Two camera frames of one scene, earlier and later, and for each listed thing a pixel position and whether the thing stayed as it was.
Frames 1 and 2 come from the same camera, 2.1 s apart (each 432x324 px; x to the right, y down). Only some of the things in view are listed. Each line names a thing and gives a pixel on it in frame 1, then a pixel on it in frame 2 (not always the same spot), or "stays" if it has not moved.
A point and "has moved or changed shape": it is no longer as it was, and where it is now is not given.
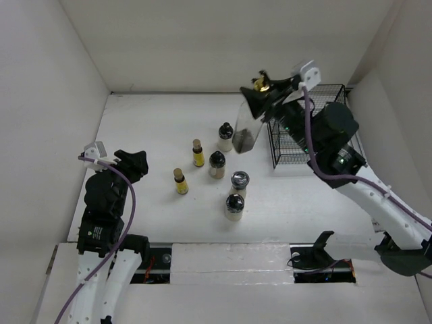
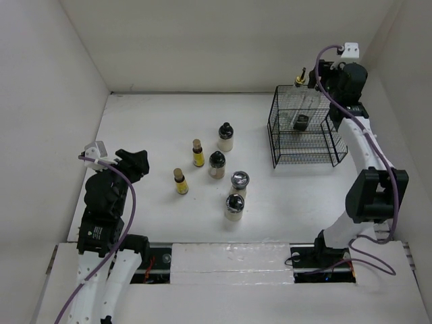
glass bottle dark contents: [248, 128] has moved or changed shape
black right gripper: [258, 101] to [328, 67]
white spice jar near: [234, 207] stays
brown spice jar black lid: [217, 165] stays
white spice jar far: [225, 140] stays
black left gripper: [133, 163] stays
